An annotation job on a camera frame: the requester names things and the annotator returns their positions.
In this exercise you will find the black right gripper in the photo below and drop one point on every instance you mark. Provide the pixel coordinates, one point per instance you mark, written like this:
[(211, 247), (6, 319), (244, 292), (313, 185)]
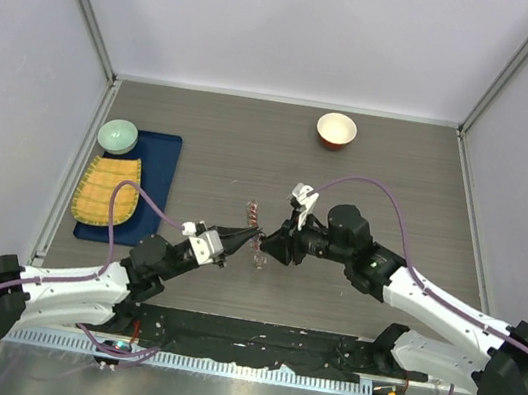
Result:
[(279, 244)]

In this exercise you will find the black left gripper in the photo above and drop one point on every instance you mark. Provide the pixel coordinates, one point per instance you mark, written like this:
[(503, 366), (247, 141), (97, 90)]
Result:
[(233, 239)]

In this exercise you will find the red plastic handle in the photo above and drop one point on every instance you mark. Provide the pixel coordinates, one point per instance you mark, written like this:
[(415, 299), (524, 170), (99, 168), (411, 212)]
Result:
[(252, 219)]

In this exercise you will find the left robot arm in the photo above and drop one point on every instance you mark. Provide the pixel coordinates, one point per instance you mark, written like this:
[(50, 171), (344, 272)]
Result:
[(104, 295)]

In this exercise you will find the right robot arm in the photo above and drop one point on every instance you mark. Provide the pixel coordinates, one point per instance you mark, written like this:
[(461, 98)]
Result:
[(476, 352)]

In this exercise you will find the blue tray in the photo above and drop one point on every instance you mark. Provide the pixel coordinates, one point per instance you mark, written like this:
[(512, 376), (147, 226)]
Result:
[(159, 155)]

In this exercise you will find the red white bowl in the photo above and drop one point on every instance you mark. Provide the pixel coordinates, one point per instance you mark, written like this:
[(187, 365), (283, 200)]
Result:
[(335, 130)]

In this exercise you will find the yellow woven plate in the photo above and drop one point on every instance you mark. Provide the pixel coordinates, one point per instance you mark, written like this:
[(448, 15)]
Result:
[(91, 201)]

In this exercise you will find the pale green bowl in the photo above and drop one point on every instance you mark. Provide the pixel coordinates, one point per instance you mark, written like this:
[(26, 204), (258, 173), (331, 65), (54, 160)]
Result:
[(117, 136)]

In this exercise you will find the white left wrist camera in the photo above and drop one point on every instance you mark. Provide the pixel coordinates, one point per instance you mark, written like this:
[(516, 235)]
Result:
[(205, 244)]

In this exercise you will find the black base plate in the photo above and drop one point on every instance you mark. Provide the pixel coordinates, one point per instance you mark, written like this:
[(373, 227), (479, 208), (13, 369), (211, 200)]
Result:
[(252, 344)]

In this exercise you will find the white slotted cable duct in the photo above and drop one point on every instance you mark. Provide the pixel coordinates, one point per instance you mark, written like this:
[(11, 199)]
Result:
[(73, 341)]

